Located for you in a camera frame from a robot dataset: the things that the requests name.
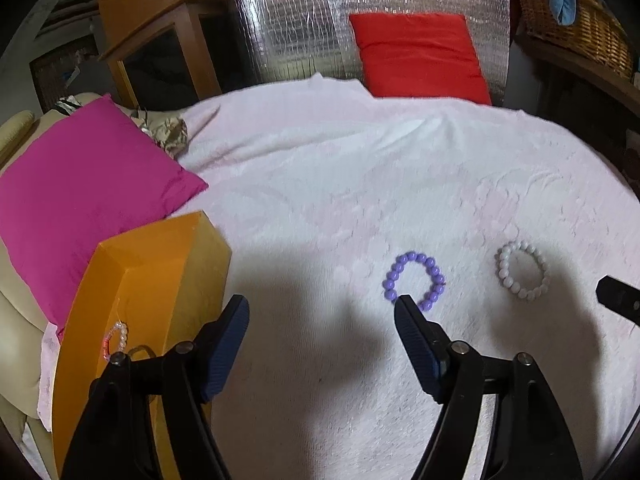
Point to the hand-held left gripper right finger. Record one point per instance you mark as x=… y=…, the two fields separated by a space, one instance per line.
x=417 y=350

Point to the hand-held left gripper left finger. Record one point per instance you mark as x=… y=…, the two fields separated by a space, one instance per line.
x=225 y=345

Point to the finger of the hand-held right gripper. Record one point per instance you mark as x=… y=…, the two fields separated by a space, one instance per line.
x=622 y=300

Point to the silver bangle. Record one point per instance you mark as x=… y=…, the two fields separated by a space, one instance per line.
x=145 y=346

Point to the orange box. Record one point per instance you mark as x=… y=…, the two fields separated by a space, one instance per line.
x=145 y=270

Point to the white terry blanket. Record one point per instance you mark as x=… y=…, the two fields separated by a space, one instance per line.
x=325 y=170

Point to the beige sofa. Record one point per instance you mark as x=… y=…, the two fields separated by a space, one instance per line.
x=15 y=320

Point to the magenta pillow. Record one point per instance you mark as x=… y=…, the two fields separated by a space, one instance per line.
x=85 y=185

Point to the wooden shelf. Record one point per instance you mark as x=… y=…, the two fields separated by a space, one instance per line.
x=590 y=85

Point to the patterned crumpled cloth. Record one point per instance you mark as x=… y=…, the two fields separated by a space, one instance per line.
x=170 y=132

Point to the wicker basket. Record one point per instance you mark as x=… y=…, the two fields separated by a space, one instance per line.
x=595 y=35

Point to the small red cushion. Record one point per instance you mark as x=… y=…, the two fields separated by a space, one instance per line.
x=420 y=55

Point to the dark woven chest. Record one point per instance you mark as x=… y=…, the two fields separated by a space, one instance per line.
x=60 y=75

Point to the silver foil insulation panel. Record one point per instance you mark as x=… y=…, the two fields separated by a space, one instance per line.
x=290 y=20

